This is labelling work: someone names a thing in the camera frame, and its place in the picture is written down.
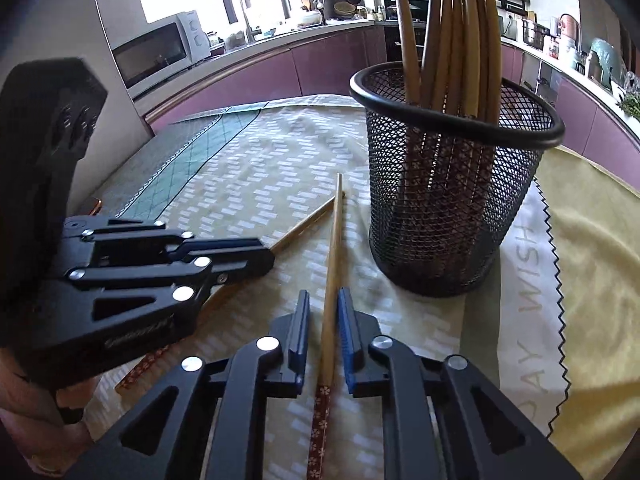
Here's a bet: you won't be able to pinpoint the pink kettle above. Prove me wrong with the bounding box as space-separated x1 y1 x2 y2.
556 12 584 60

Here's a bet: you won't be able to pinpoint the person's left hand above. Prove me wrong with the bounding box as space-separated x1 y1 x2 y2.
0 348 97 478

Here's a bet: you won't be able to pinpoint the yellow cloth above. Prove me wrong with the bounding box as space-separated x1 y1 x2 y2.
500 144 640 480

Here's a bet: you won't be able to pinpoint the black built-in oven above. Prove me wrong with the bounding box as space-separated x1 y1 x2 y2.
382 0 432 63

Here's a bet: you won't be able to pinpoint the teal mesh food cover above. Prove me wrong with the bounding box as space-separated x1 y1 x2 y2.
586 37 627 92

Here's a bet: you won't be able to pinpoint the white microwave oven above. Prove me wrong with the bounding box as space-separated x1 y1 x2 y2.
110 9 214 101

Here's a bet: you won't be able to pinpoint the steel kitchen faucet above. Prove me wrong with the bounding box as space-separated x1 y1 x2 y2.
238 0 259 44

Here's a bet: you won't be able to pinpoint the bunch of green vegetables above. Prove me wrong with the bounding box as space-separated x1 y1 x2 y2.
617 91 640 122

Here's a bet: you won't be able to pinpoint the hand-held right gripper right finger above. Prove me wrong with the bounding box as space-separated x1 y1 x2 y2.
338 287 584 480

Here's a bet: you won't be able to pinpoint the red-patterned bamboo chopstick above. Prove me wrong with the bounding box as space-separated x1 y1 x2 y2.
114 196 336 395
307 173 346 480

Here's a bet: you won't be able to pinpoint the black mesh utensil holder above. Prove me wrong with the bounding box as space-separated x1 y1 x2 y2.
348 62 566 299

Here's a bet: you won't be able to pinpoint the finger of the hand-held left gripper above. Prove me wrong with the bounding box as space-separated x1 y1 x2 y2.
65 215 267 269
65 249 277 362

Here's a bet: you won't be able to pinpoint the bunch of bamboo chopsticks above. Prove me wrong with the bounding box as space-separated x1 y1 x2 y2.
389 0 504 241

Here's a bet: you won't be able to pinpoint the mauve long kitchen cabinets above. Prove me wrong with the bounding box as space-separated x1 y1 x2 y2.
500 41 640 192

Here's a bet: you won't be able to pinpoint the mauve sink-side kitchen cabinets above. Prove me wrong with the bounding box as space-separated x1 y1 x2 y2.
144 26 387 132

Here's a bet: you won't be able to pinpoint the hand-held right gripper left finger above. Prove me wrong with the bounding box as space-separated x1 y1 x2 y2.
65 289 312 480

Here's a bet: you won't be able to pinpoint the beige teal patterned tablecloth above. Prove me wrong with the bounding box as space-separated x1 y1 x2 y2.
90 94 571 480

